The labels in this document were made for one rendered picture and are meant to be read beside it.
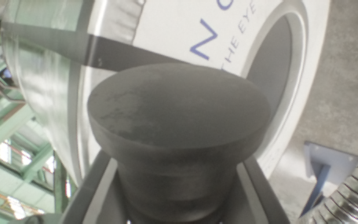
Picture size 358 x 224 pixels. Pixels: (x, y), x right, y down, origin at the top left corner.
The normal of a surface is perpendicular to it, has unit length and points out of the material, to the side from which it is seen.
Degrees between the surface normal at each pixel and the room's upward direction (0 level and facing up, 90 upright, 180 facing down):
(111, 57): 89
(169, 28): 90
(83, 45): 48
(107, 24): 89
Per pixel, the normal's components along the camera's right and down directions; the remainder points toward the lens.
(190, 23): 0.70, 0.33
